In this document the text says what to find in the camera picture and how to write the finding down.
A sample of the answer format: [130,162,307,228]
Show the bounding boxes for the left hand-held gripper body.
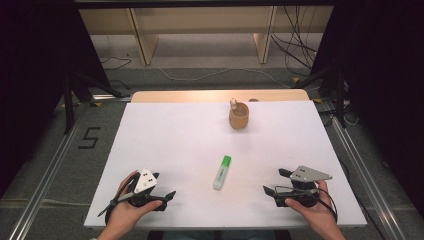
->
[127,167,162,209]

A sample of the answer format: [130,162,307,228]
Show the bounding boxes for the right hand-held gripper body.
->
[273,165,334,209]

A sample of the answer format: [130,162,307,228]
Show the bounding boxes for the green highlighter pen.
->
[213,154,233,192]

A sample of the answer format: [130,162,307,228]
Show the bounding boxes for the wooden pen holder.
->
[228,97,251,131]

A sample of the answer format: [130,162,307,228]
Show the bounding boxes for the person's left hand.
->
[105,170,164,235]

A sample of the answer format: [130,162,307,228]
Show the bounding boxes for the person's right hand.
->
[284,179,339,235]

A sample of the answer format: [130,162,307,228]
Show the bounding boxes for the white table board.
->
[83,100,368,231]

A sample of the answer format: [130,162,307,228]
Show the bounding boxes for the black metal stand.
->
[293,64,349,129]
[61,68,125,135]

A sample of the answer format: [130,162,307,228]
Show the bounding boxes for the light wooden table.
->
[130,88,311,104]

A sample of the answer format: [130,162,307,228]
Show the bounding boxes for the dark curtain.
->
[309,0,424,211]
[0,0,111,198]

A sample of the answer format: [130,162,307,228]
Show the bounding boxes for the light wooden shelf unit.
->
[78,5,335,66]

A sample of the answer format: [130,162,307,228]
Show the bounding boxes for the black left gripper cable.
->
[97,173,142,226]

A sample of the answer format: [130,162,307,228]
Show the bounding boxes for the aluminium floor rail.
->
[8,99,96,240]
[321,99,408,240]

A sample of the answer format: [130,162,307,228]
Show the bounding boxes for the white floor cable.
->
[156,65,292,90]

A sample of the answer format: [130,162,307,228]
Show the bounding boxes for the thin black floor cable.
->
[99,55,133,72]

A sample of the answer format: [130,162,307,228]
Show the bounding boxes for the bundle of black cables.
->
[269,5,319,72]

